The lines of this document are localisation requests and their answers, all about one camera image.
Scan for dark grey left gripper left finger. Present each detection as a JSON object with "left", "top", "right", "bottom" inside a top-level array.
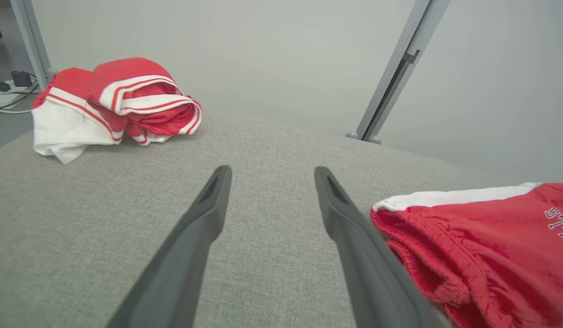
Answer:
[{"left": 106, "top": 165, "right": 232, "bottom": 328}]

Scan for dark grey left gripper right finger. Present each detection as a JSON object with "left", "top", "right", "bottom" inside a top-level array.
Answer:
[{"left": 314, "top": 166, "right": 453, "bottom": 328}]

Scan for red shorts with white stripe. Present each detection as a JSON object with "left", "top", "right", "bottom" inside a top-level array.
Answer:
[{"left": 371, "top": 182, "right": 563, "bottom": 328}]

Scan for red white basketball jersey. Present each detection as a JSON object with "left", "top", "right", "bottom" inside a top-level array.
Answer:
[{"left": 32, "top": 57, "right": 203, "bottom": 164}]

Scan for black power adapter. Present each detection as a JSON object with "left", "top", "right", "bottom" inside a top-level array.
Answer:
[{"left": 11, "top": 70, "right": 33, "bottom": 87}]

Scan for grey partition post with feet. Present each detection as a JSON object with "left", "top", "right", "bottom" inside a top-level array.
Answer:
[{"left": 345, "top": 0, "right": 451, "bottom": 145}]

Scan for black floor cable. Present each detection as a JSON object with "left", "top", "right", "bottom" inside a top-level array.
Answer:
[{"left": 0, "top": 84, "right": 40, "bottom": 113}]

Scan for grey partition end post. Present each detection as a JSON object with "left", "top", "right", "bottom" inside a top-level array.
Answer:
[{"left": 9, "top": 0, "right": 59, "bottom": 90}]

